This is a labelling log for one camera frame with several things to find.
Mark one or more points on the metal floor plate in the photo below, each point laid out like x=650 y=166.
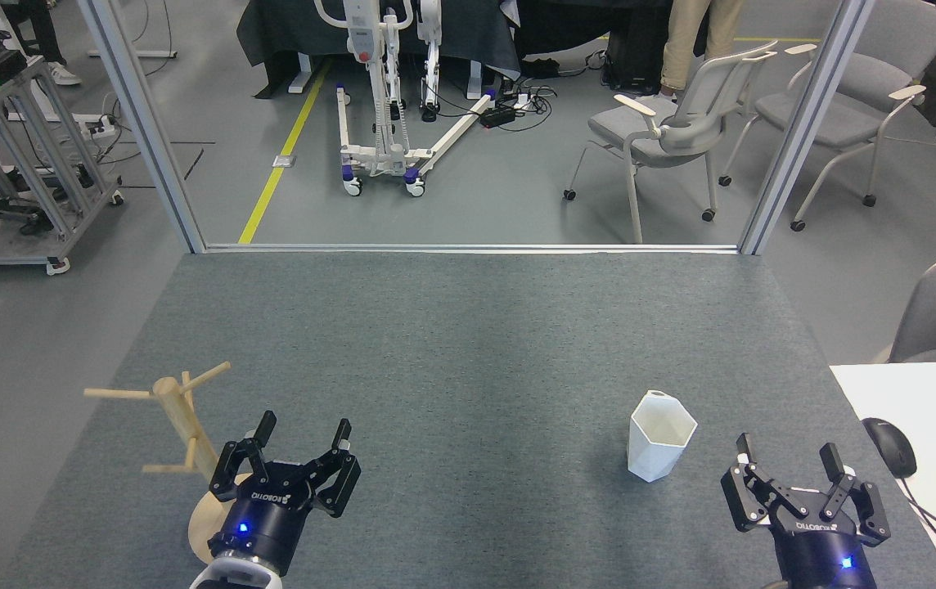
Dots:
x=284 y=161

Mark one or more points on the black box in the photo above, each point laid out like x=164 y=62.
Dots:
x=636 y=57

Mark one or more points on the white wheeled stand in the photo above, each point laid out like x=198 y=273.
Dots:
x=390 y=155

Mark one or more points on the grey padded chair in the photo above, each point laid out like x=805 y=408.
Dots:
x=836 y=119

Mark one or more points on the white desk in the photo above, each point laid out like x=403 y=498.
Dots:
x=926 y=401

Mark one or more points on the white power strip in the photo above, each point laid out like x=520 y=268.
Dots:
x=100 y=125

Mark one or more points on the grey mesh-back chair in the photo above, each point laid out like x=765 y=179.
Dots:
x=681 y=131

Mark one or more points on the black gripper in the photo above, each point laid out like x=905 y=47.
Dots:
x=263 y=515
x=820 y=556

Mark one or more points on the dark table cloth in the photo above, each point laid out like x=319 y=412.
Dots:
x=288 y=29

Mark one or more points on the aluminium frame cart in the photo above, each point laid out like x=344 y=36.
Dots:
x=51 y=180

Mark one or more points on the black bag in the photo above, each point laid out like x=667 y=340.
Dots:
x=540 y=68

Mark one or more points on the white stand column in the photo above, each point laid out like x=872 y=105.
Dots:
x=432 y=57

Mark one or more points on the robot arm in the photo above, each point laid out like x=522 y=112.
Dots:
x=231 y=574

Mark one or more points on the person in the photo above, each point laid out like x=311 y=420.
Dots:
x=689 y=41
x=63 y=74

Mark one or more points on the black power strip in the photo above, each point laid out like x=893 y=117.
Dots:
x=497 y=117

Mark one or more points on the white faceted cup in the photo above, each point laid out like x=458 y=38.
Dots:
x=656 y=450

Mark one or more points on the black computer mouse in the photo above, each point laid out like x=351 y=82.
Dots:
x=889 y=446

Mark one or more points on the wooden cup rack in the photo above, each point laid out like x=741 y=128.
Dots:
x=182 y=417

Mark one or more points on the silver post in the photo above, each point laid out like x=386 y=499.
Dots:
x=149 y=131
x=803 y=131

